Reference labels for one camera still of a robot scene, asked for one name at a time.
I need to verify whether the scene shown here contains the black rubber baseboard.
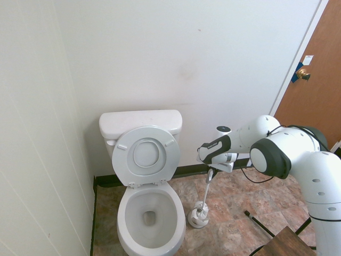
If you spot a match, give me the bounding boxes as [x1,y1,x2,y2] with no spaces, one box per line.
[93,156,254,188]
[90,175,99,256]

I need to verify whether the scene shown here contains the brass door knob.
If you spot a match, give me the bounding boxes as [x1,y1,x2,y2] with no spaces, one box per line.
[296,68,312,81]

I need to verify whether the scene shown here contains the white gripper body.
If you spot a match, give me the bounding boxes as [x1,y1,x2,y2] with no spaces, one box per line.
[208,161,236,173]

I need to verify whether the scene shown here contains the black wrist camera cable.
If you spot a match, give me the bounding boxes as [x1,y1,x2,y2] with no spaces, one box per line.
[240,124,331,185]

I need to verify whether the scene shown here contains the white toilet tank lid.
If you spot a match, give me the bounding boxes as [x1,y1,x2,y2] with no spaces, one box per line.
[99,109,184,140]

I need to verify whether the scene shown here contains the white ceramic toilet bowl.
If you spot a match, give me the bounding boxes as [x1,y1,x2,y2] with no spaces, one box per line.
[117,179,187,256]

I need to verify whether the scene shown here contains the brown wooden door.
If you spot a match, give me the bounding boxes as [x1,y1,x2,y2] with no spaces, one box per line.
[273,0,341,153]

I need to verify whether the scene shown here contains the dark brown wooden table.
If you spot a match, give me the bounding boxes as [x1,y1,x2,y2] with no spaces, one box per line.
[262,226,317,256]

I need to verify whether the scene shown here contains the white toilet brush grey handle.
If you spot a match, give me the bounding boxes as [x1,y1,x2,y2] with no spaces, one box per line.
[190,170,215,220]

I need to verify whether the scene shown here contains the white door frame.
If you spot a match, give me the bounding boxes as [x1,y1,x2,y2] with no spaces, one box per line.
[268,0,330,116]

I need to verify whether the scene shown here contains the blue tape strip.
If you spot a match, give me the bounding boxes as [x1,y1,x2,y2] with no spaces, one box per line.
[291,61,307,84]

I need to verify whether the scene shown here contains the white toilet seat with lid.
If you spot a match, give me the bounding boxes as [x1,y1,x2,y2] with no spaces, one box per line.
[111,125,182,189]

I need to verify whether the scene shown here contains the white toilet brush holder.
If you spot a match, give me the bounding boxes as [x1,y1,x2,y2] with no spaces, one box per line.
[186,201,210,229]

